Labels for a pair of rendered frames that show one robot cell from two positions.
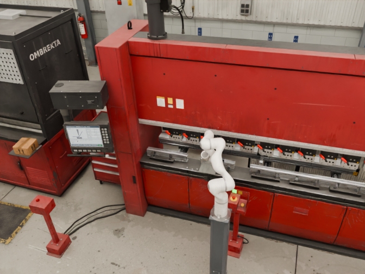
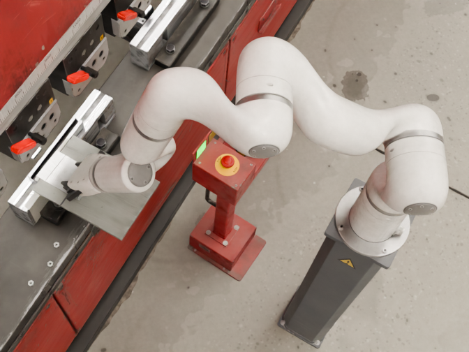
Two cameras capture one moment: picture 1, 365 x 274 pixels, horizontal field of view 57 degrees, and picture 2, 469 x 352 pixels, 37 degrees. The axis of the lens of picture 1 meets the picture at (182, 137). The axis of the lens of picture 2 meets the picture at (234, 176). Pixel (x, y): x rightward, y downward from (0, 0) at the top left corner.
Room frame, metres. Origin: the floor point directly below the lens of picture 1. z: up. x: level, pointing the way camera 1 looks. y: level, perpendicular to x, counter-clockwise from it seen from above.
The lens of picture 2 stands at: (2.47, 0.38, 2.60)
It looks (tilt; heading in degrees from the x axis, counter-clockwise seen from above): 65 degrees down; 272
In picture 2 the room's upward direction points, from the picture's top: 9 degrees clockwise
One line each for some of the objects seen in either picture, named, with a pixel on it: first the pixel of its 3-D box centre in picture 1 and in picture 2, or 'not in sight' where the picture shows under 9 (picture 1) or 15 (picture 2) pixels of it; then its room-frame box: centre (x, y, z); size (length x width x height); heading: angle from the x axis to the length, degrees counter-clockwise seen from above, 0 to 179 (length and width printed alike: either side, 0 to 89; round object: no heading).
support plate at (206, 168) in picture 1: (209, 165); (96, 186); (2.84, -0.28, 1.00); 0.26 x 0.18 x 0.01; 161
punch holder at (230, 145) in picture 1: (228, 141); (72, 50); (2.92, -0.50, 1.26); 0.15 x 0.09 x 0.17; 71
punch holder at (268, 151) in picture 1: (266, 147); not in sight; (2.79, -0.87, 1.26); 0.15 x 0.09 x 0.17; 71
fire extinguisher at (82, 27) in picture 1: (81, 25); not in sight; (7.97, 2.22, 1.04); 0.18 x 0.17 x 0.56; 70
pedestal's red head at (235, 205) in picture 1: (238, 201); (232, 156); (2.52, -0.56, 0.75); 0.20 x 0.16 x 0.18; 67
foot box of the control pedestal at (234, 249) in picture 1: (233, 244); (227, 239); (2.49, -0.55, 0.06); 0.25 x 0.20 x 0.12; 157
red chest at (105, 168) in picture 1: (114, 151); not in sight; (3.80, 0.97, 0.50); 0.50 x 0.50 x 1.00; 71
